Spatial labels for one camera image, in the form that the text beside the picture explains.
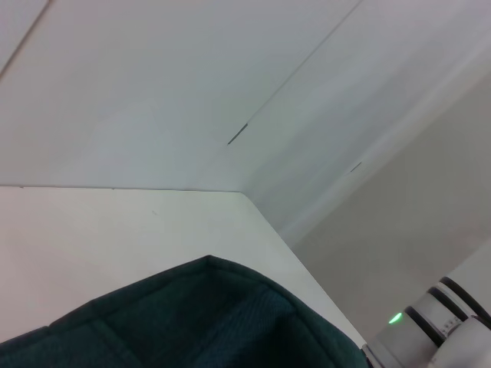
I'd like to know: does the dark teal lunch bag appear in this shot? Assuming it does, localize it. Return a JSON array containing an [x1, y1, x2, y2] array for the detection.
[[0, 255, 370, 368]]

